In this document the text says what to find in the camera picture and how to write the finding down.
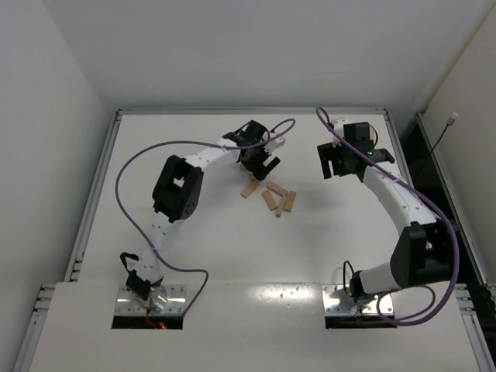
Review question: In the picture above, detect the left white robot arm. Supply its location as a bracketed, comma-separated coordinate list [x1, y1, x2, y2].
[120, 120, 285, 303]

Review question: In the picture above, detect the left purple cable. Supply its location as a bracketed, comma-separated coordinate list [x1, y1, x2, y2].
[117, 119, 298, 311]

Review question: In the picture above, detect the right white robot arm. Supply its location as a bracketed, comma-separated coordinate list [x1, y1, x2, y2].
[317, 119, 456, 301]

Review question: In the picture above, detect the metal base plate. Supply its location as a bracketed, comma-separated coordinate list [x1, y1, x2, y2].
[114, 284, 187, 317]
[321, 284, 394, 317]

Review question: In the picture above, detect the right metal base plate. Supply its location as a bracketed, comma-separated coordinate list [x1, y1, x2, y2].
[321, 284, 394, 317]

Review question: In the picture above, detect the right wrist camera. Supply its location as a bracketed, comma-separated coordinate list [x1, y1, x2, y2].
[331, 118, 351, 137]

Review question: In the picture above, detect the aluminium table frame rail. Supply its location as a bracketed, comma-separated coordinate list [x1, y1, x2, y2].
[118, 107, 388, 115]

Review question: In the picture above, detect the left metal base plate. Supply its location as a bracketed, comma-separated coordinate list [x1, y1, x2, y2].
[114, 284, 187, 317]

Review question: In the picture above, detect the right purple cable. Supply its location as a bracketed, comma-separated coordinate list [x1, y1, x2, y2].
[315, 107, 461, 323]

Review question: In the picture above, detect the purple cable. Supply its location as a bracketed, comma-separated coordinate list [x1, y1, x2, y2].
[117, 119, 298, 311]
[315, 107, 461, 323]

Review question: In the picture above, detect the black cable white plug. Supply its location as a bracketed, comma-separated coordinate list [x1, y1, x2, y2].
[412, 112, 459, 183]

